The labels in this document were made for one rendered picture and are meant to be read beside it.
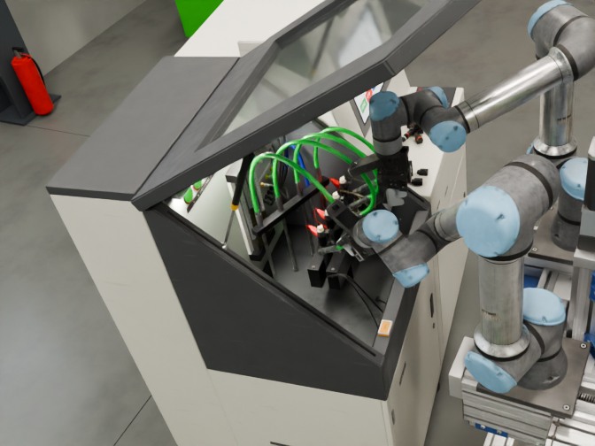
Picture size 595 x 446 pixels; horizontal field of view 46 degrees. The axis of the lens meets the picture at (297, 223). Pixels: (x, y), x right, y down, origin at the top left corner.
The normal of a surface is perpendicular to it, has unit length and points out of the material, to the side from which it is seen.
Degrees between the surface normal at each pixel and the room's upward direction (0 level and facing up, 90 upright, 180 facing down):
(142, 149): 0
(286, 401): 90
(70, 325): 0
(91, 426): 0
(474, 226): 82
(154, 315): 90
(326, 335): 90
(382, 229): 45
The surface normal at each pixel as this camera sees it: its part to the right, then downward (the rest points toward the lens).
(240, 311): -0.32, 0.65
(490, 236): -0.73, 0.44
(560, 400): -0.18, -0.75
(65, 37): 0.87, 0.18
